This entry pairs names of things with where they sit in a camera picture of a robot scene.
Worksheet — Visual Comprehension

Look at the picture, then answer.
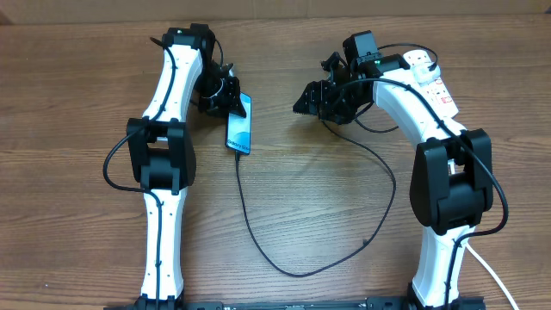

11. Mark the Samsung Galaxy smartphone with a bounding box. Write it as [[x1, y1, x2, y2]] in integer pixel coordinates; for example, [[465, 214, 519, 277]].
[[226, 93, 252, 155]]

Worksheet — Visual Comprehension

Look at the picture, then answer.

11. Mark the black USB charging cable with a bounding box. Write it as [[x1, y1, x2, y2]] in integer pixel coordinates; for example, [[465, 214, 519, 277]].
[[233, 42, 440, 278]]

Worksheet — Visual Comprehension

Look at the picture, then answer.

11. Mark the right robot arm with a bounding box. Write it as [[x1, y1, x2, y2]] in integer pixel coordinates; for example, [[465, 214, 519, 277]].
[[293, 31, 492, 309]]

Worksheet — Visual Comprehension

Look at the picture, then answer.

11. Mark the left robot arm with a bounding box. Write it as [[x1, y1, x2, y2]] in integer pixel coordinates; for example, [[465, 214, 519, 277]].
[[127, 23, 252, 309]]

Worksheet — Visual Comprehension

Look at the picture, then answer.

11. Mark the white charger plug adapter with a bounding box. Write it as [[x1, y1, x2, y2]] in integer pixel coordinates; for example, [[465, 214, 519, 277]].
[[411, 63, 441, 84]]

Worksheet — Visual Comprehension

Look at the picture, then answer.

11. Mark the white power strip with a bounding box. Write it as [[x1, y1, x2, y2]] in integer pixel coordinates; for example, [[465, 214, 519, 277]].
[[404, 49, 459, 119]]

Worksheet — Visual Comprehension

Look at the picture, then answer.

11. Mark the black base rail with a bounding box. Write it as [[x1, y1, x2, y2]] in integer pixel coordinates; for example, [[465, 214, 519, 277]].
[[104, 297, 486, 310]]

